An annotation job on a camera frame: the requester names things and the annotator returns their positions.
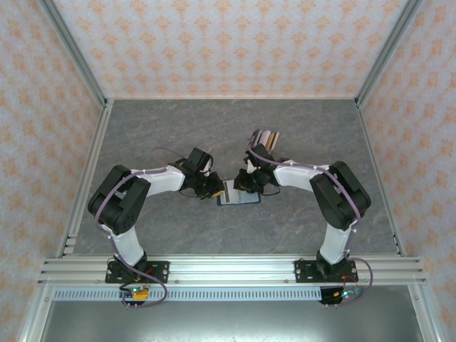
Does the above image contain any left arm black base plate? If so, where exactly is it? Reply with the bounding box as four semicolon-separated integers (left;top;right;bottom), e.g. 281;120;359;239
105;261;170;284

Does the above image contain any aluminium corner post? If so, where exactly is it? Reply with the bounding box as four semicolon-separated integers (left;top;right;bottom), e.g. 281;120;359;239
37;0;110;108
355;0;425;108

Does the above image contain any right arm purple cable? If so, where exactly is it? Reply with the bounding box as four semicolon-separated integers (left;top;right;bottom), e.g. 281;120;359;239
245;140;375;308

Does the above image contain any aluminium mounting rail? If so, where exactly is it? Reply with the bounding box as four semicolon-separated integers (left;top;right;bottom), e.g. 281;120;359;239
37;254;428;286

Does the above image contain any blue card holder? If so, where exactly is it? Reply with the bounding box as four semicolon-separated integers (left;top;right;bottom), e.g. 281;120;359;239
216;177;262;207

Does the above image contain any grey metal panel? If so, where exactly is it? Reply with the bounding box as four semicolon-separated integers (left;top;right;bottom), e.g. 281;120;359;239
38;301;428;342

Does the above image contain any aluminium side rail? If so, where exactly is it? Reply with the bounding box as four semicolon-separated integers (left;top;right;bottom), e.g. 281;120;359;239
56;99;115;258
356;101;407;257

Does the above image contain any grey slotted cable duct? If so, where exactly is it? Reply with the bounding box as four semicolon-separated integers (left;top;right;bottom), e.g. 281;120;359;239
52;288;323;302

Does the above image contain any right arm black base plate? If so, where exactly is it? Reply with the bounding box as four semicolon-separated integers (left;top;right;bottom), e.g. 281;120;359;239
294;259;359;284

